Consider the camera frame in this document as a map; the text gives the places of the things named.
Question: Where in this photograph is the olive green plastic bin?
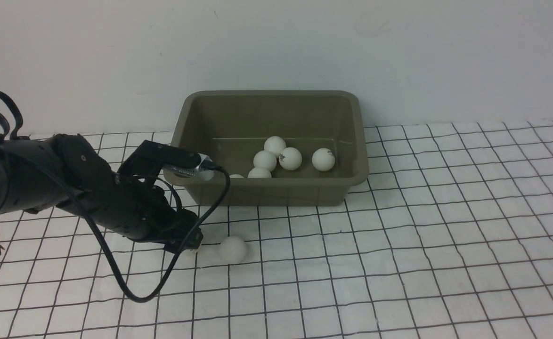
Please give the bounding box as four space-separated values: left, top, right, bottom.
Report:
171 90 369 206

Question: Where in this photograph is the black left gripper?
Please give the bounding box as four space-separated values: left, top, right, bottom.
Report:
69 175 203 255

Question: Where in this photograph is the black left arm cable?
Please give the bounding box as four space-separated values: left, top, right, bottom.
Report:
0 89 231 303

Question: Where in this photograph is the white black-grid tablecloth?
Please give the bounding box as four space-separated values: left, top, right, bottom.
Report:
0 121 553 339

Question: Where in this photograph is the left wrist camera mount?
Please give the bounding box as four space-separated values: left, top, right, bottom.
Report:
118 141 218 181

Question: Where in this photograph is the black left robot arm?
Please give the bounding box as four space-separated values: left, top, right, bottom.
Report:
0 134 201 252

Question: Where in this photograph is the white table-tennis ball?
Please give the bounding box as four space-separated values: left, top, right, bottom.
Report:
278 147 302 171
264 136 287 157
218 236 248 265
253 150 278 172
311 148 335 172
248 167 272 178

